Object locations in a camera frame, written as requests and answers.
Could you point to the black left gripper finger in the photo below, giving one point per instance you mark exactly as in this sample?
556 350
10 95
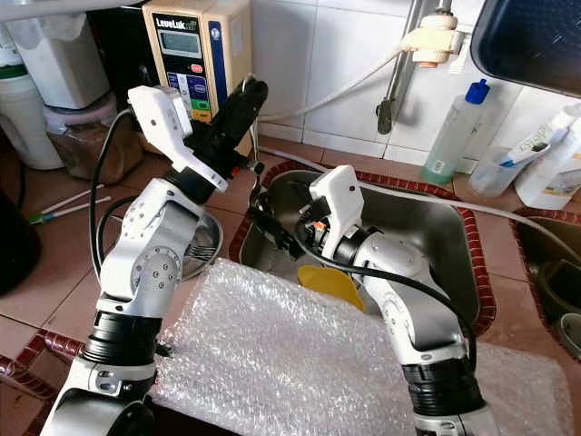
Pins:
238 107
252 113

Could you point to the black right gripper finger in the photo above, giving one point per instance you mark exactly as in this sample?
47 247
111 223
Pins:
281 247
263 213

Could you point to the yellow plastic bowl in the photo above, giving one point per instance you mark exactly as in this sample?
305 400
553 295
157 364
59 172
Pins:
331 286

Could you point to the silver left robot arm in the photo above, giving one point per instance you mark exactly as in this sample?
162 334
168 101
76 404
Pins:
145 272

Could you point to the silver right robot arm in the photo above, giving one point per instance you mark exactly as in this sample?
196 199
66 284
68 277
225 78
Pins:
418 309

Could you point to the stainless steel bowl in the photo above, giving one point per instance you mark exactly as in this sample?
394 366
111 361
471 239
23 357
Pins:
204 254

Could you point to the beige water ionizer machine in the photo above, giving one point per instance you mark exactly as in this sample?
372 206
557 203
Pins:
186 45

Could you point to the clear bubble wrap sheet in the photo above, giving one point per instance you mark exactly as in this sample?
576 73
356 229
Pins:
281 363

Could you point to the stainless steel sink basin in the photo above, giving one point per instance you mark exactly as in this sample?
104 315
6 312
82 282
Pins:
427 245

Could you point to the clear jar with brown contents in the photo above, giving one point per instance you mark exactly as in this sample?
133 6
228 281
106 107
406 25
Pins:
86 145

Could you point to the metal faucet pipe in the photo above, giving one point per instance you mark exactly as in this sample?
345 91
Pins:
399 82

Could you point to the thin white stick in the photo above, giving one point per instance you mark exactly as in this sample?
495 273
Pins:
65 202
74 210

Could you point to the clear bottle with blue cap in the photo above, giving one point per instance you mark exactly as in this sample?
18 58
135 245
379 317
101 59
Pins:
457 136

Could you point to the plain white canister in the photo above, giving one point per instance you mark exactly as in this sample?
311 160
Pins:
54 64

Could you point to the white canister with green band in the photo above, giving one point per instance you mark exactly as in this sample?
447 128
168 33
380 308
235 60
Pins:
32 118

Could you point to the beige faucet diverter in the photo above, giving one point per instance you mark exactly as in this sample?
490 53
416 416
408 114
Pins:
438 41

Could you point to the clear plastic cup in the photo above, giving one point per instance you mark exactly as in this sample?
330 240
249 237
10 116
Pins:
495 177

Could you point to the black round appliance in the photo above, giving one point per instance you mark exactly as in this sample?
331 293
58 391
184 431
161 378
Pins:
18 245

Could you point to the small steel sink basin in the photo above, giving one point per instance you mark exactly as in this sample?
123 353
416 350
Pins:
554 282

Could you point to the white plastic bottle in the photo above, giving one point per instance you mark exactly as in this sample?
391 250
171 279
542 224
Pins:
554 177

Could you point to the dark hanging pan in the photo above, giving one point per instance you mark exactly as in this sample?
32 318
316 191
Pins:
531 45

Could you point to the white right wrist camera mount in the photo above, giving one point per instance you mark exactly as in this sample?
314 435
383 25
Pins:
336 204

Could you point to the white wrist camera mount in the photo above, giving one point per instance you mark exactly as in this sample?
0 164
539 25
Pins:
336 204
159 127

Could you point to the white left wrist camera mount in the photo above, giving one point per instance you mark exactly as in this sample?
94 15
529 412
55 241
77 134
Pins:
159 127

